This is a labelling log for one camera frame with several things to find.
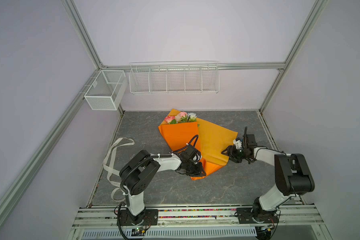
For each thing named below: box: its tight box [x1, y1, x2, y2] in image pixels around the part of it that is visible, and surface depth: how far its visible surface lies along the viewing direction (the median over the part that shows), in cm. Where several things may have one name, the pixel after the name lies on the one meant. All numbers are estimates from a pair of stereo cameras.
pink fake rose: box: [164, 115, 177, 124], surface depth 110 cm
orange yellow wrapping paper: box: [158, 109, 238, 176], surface depth 105 cm
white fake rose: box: [187, 112, 198, 122], surface depth 114 cm
